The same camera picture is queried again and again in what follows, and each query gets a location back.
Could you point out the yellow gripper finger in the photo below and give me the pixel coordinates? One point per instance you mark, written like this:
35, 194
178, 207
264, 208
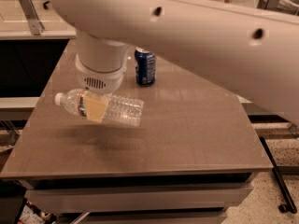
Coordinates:
95, 106

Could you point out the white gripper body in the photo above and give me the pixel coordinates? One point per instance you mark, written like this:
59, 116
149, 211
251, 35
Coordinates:
99, 79

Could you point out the clear plastic water bottle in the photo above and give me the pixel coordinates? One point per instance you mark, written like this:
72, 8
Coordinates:
122, 110

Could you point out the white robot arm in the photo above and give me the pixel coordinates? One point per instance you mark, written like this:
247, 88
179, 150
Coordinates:
250, 52

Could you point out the blue soda can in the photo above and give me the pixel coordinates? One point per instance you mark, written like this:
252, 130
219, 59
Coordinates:
145, 67

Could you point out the grey table drawer unit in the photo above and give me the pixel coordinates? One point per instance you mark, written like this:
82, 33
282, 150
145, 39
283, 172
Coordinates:
178, 199

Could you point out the black floor bar with caster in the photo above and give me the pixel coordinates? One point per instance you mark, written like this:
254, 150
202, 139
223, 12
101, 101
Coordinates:
289, 205

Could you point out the left metal glass bracket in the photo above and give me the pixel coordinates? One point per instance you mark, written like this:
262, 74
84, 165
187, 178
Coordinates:
35, 25

